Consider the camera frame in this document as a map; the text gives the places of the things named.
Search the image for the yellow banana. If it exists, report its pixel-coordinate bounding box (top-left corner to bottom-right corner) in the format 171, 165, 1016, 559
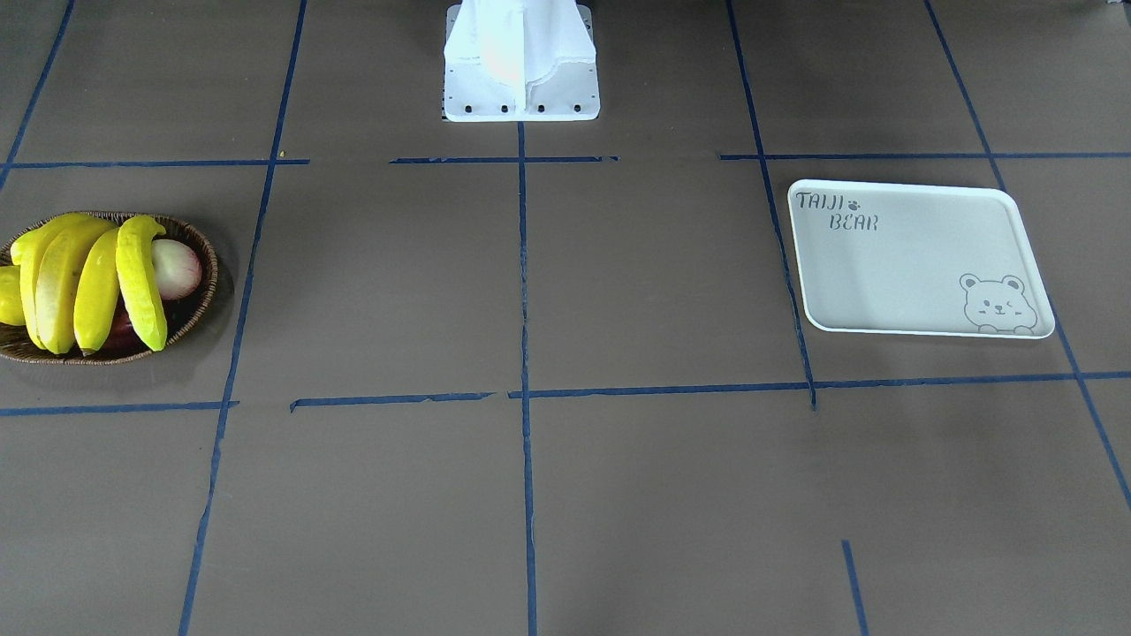
116, 215, 167, 352
34, 216, 116, 355
74, 227, 120, 356
11, 212, 93, 350

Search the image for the white bear tray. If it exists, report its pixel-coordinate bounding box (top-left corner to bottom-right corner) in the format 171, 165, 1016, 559
787, 178, 1057, 340

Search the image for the pale pink apple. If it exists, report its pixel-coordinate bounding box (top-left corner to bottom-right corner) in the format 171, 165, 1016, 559
152, 238, 202, 301

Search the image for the dark red mango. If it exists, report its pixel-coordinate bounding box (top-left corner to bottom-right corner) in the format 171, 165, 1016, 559
101, 302, 185, 353

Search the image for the yellow lemon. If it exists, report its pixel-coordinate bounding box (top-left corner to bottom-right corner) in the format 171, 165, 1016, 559
0, 265, 26, 327

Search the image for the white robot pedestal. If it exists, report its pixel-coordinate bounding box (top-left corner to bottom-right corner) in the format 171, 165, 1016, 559
442, 1, 602, 122

